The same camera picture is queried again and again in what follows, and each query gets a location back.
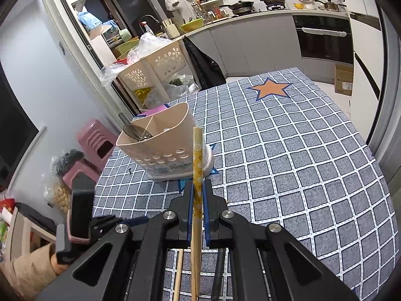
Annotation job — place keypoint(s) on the blue package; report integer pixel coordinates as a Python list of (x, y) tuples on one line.
[(89, 20)]

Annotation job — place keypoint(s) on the seasoning bottle rack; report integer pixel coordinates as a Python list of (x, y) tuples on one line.
[(208, 9)]

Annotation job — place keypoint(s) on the low pink plastic stool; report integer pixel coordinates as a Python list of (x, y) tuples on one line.
[(75, 178)]

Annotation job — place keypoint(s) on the pink plastic box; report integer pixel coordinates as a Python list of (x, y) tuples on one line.
[(153, 112)]

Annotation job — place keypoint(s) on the yellow-green colander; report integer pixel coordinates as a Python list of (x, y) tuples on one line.
[(191, 25)]

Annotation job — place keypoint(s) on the steel saucepan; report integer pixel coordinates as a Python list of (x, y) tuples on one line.
[(330, 5)]

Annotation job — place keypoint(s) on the black wok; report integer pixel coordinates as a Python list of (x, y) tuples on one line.
[(241, 6)]

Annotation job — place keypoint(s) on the bag of pale nuts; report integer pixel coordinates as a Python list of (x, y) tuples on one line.
[(59, 196)]

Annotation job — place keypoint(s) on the beige knife block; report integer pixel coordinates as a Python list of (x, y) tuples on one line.
[(172, 29)]

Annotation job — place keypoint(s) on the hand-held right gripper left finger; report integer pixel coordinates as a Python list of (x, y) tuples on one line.
[(189, 219)]

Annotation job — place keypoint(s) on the green plastic basin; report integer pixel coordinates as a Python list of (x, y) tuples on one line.
[(125, 47)]

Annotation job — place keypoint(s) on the black built-in oven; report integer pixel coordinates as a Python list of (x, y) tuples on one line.
[(325, 42)]

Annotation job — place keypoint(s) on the tall pink plastic stool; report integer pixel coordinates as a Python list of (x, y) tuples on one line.
[(94, 138)]

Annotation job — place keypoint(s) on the plain wooden chopstick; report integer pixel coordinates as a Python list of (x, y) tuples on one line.
[(178, 272)]

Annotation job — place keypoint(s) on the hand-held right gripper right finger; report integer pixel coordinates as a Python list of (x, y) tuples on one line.
[(206, 222)]

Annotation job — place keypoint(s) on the red bag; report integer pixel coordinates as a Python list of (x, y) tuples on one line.
[(7, 207)]

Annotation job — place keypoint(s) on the white spray bottle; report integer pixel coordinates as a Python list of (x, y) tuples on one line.
[(147, 28)]

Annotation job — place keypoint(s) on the cardboard box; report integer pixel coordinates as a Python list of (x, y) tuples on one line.
[(343, 80)]

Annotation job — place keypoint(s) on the green cup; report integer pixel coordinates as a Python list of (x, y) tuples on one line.
[(125, 35)]

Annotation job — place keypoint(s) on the yellow bowl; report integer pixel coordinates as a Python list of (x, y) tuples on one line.
[(298, 5)]

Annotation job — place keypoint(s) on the wooden chair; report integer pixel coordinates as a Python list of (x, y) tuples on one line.
[(31, 222)]

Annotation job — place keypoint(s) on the clear plastic bag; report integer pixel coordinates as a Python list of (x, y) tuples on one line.
[(147, 45)]

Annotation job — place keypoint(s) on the white kitchen counter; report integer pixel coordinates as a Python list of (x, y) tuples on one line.
[(250, 40)]

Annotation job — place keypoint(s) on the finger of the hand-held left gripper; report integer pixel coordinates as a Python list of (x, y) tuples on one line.
[(136, 221)]

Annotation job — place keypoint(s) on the curved kitchen faucet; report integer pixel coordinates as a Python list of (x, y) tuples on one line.
[(150, 16)]

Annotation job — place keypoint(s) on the beige perforated storage rack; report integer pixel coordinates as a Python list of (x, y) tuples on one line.
[(166, 56)]

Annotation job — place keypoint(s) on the black garbage bag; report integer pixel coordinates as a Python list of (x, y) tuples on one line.
[(202, 62)]

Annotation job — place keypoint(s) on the person's left forearm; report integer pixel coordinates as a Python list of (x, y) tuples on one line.
[(28, 272)]

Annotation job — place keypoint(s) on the dark green spoon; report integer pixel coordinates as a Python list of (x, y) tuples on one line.
[(219, 269)]

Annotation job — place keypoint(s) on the yellow floral chopstick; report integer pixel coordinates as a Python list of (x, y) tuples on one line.
[(197, 156)]

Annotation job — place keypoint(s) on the brown lidded pot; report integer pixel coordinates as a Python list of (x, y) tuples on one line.
[(274, 0)]

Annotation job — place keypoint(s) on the grey translucent spoon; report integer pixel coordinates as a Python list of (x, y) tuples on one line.
[(134, 131)]

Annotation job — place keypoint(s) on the white hanging plastic bag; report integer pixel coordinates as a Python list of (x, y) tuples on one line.
[(170, 3)]

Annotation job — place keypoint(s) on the grey checked tablecloth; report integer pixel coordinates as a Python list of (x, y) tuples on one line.
[(282, 150)]

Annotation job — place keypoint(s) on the beige perforated utensil holder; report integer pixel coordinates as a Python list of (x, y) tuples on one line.
[(163, 156)]

